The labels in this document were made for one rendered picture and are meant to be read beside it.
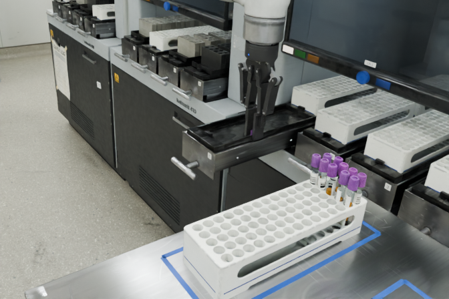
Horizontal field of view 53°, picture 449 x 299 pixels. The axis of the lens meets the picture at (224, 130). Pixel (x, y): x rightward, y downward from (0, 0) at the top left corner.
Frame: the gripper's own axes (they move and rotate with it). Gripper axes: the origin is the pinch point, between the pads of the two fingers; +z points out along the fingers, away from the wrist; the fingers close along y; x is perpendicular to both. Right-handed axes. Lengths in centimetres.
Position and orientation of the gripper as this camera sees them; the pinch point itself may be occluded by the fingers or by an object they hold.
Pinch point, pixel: (254, 123)
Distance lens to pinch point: 107.7
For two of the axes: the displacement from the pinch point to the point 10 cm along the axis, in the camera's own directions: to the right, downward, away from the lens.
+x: -8.0, 2.2, -5.6
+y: -6.0, -3.8, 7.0
